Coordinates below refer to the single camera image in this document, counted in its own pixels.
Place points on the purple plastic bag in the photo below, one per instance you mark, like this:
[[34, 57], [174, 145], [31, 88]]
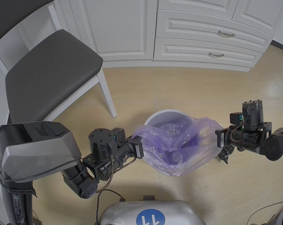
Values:
[[179, 146]]

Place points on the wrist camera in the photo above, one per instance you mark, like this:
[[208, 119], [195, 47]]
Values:
[[119, 135], [235, 118]]

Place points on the white wardrobe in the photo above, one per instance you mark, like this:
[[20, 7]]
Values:
[[122, 20]]

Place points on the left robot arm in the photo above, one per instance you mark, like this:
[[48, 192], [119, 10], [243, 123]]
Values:
[[38, 149]]

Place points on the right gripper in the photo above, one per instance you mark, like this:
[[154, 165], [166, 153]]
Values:
[[222, 138]]

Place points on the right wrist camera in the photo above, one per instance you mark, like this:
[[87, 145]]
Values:
[[235, 118]]

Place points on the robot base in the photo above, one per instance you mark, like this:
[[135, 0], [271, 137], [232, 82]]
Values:
[[155, 210]]

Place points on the white trash bin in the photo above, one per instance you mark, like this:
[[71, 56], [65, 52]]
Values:
[[160, 117]]

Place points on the black plastic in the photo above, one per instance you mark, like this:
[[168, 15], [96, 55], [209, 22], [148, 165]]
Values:
[[226, 155]]

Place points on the white chair grey cushions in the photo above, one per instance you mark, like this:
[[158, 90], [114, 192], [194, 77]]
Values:
[[50, 78]]

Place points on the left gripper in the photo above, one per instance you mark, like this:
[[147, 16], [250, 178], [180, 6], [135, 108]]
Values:
[[138, 148]]

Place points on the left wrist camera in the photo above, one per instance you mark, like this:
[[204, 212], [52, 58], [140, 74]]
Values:
[[119, 135]]

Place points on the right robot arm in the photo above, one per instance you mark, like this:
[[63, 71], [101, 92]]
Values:
[[276, 144]]

